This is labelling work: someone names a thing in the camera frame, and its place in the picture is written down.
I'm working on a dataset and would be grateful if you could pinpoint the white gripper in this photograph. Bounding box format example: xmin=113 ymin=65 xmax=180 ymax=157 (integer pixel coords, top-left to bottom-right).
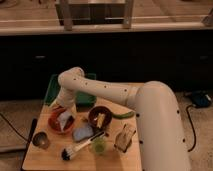
xmin=54 ymin=88 xmax=76 ymax=108

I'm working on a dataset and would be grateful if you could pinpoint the white towel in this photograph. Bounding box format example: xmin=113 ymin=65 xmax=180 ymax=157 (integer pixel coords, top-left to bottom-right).
xmin=57 ymin=111 xmax=72 ymax=131

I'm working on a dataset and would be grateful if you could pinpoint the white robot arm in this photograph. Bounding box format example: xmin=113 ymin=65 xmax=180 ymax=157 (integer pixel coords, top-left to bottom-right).
xmin=55 ymin=67 xmax=191 ymax=171

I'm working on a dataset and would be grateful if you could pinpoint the red bowl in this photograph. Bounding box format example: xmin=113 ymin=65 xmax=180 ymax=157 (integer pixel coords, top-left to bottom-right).
xmin=48 ymin=108 xmax=75 ymax=134

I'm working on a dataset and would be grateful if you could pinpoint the dark brown bowl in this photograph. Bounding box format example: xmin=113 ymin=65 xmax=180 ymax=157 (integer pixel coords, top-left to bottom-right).
xmin=88 ymin=106 xmax=112 ymax=129

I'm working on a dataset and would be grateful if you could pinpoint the green tray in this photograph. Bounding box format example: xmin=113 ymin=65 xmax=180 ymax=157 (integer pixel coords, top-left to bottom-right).
xmin=44 ymin=74 xmax=97 ymax=107

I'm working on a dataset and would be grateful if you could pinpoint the blue grey cloth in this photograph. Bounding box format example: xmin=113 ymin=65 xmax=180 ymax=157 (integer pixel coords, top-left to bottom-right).
xmin=72 ymin=124 xmax=94 ymax=142

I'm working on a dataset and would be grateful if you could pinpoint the yellow food piece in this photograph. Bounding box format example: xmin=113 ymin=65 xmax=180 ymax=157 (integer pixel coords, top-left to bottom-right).
xmin=96 ymin=113 xmax=105 ymax=128

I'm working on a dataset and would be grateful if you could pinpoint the black white brush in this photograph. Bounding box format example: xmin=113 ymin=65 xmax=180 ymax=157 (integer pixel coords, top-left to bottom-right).
xmin=61 ymin=131 xmax=105 ymax=161

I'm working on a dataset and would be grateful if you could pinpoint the green cup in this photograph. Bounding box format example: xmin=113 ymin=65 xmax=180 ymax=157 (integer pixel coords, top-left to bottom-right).
xmin=92 ymin=137 xmax=106 ymax=155

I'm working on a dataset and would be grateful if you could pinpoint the green pepper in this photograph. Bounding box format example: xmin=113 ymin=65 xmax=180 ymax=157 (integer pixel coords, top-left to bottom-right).
xmin=112 ymin=111 xmax=135 ymax=120

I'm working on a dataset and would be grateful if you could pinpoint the blue black device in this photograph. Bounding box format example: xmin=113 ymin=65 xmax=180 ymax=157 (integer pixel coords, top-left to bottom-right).
xmin=191 ymin=92 xmax=212 ymax=108

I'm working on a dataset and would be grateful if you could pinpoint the black cable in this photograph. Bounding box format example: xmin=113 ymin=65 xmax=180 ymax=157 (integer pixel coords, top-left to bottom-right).
xmin=0 ymin=113 xmax=30 ymax=144

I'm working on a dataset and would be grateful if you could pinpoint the wooden frame stand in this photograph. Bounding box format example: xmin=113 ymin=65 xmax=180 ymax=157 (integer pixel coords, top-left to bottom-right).
xmin=54 ymin=0 xmax=134 ymax=31

